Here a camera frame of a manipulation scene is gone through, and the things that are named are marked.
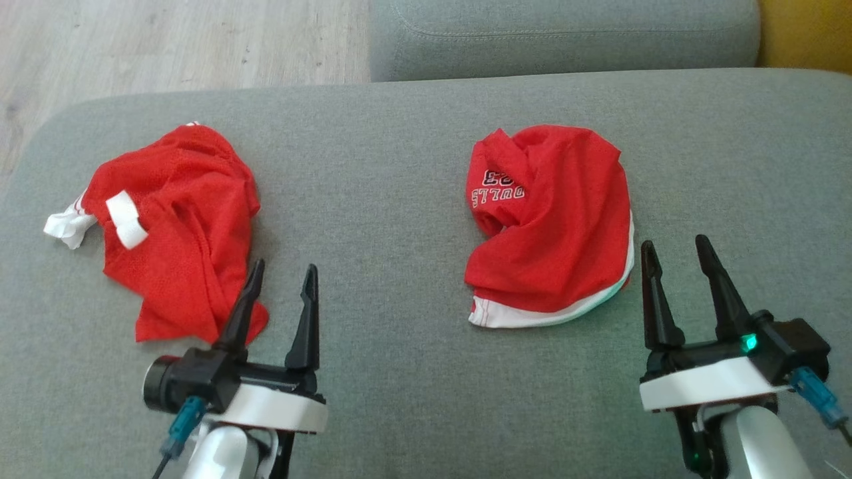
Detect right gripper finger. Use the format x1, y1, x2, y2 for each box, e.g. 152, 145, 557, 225
696, 235, 753, 341
641, 241, 685, 352

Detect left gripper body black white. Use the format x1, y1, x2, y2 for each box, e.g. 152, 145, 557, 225
213, 353, 328, 434

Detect red jersey with white trim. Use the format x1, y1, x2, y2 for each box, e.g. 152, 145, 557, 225
44, 122, 270, 345

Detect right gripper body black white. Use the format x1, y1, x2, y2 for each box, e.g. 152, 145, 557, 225
640, 336, 794, 412

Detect red shorts with elastic waist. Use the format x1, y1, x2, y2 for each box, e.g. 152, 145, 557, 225
464, 124, 635, 329

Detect yellow sofa back cushion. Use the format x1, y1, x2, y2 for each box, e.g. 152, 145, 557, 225
757, 0, 852, 69

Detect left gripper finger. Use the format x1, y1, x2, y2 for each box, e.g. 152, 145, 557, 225
213, 259, 266, 363
285, 264, 320, 371

